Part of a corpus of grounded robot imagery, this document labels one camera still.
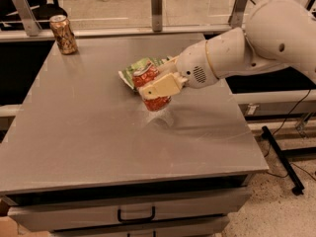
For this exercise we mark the left metal glass bracket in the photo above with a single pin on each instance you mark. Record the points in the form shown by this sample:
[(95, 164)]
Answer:
[(31, 25)]

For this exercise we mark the grey lower drawer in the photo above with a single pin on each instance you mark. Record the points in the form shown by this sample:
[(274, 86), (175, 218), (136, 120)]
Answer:
[(185, 227)]

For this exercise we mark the black floor stand bar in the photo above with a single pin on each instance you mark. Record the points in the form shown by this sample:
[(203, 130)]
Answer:
[(298, 186)]

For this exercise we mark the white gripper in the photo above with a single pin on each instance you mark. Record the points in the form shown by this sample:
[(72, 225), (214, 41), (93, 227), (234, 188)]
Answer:
[(194, 64)]

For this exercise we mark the gold brown soda can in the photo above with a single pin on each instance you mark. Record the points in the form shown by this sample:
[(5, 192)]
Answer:
[(61, 28)]

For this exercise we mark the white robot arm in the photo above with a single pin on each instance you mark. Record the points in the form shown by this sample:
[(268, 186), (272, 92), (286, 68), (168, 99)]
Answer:
[(277, 34)]

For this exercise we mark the metal glass bracket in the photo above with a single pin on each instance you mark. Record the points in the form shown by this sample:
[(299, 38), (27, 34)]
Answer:
[(237, 14), (156, 14), (31, 25)]

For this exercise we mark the black office chair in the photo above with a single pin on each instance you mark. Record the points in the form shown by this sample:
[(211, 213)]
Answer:
[(43, 10)]

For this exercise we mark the right metal glass bracket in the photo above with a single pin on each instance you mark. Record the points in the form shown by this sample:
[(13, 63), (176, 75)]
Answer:
[(237, 14)]

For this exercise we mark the grey top drawer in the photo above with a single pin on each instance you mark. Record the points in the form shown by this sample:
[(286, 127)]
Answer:
[(103, 212)]

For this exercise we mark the black drawer handle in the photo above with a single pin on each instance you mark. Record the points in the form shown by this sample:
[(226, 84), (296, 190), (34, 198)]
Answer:
[(136, 216)]

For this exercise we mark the grey drawer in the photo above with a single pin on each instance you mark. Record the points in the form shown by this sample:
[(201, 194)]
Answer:
[(103, 212), (185, 227)]

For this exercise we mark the green chip bag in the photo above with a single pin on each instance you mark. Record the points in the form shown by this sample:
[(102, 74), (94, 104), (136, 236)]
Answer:
[(127, 74)]

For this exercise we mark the middle metal glass bracket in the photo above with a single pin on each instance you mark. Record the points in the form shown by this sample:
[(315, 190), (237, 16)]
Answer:
[(156, 14)]

